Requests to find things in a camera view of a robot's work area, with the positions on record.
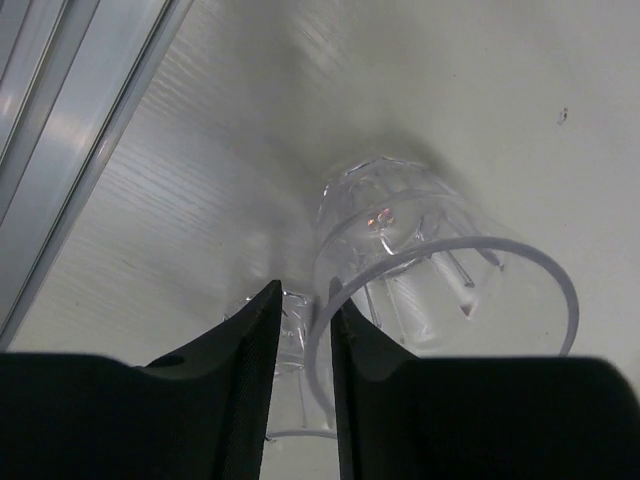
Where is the aluminium table edge rail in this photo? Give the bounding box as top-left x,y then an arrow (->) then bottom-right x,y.
1,1 -> 189,347

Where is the clear plastic cup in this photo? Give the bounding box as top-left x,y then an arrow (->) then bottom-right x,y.
266,290 -> 337,440
305,156 -> 580,420

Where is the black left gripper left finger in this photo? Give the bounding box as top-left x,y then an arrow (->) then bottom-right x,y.
1,281 -> 283,479

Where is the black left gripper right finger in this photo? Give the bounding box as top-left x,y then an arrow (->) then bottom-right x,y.
331,301 -> 639,479

